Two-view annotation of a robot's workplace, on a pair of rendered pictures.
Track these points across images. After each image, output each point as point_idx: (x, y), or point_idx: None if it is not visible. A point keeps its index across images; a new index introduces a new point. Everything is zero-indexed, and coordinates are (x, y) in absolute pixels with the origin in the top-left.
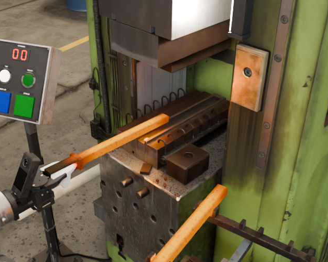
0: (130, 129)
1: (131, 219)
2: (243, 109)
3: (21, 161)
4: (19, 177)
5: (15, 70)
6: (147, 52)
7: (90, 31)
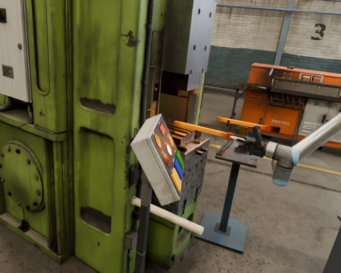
0: (195, 126)
1: (192, 177)
2: (193, 96)
3: (257, 130)
4: (260, 136)
5: (167, 141)
6: (199, 82)
7: (135, 102)
